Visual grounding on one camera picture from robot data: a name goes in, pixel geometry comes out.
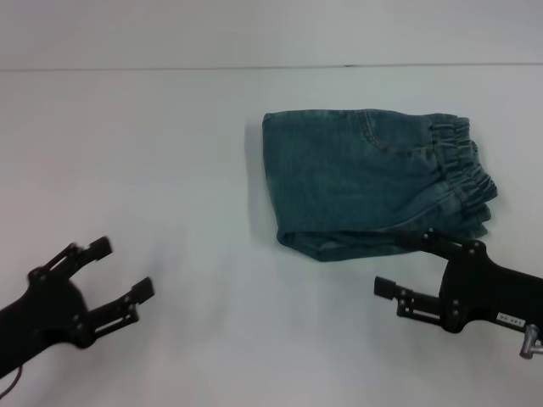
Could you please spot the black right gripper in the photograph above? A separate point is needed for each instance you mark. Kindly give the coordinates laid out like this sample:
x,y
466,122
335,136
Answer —
x,y
479,292

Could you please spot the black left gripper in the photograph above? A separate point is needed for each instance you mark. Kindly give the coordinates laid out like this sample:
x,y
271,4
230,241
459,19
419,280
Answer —
x,y
46,313

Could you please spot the blue denim shorts basketball print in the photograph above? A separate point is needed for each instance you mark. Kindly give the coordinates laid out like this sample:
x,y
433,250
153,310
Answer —
x,y
348,182

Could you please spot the silver metal connector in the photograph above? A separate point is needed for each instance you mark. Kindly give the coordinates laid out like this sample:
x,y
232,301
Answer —
x,y
528,343

